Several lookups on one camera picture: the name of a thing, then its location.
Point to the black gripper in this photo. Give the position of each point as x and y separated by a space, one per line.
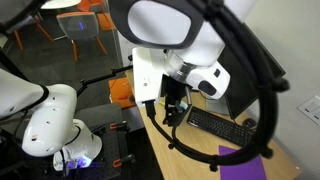
174 89

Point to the yellow highlighter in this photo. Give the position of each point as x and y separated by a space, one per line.
162 103

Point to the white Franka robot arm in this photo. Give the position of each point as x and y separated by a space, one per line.
50 116

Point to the grey monitor stand base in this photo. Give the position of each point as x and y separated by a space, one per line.
216 106

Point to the black computer keyboard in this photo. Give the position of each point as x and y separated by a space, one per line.
220 126

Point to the orange black clamp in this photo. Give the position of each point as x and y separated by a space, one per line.
122 161
117 126

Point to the orange box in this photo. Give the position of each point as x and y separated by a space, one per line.
120 91

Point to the black computer mouse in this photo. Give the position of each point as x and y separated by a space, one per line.
249 122

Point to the black computer monitor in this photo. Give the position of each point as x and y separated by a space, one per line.
246 83

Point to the purple paper sheet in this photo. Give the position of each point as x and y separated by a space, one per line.
241 165

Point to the orange chair with grey back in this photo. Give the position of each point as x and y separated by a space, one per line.
78 26

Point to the white round table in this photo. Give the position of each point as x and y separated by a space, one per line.
59 3

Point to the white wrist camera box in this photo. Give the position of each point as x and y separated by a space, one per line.
146 78

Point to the white wall outlet plate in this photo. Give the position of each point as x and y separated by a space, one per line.
311 109

